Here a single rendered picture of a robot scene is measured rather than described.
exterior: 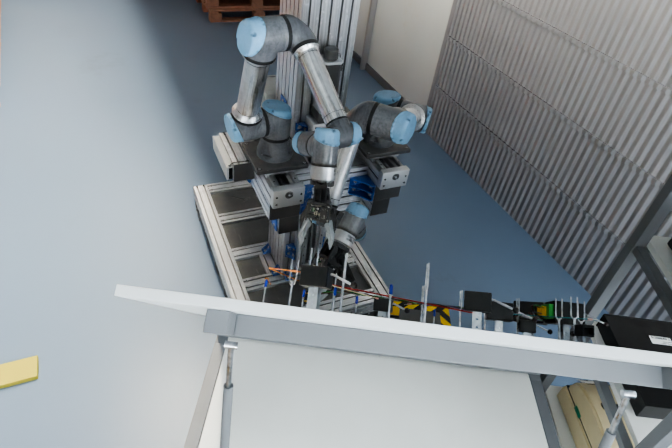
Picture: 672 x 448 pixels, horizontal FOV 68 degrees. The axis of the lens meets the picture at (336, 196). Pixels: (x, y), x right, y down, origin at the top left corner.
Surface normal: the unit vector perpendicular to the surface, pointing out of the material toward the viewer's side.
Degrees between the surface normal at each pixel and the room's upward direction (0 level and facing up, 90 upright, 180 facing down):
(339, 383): 0
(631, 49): 90
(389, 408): 0
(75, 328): 0
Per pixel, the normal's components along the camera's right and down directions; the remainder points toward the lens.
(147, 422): 0.12, -0.78
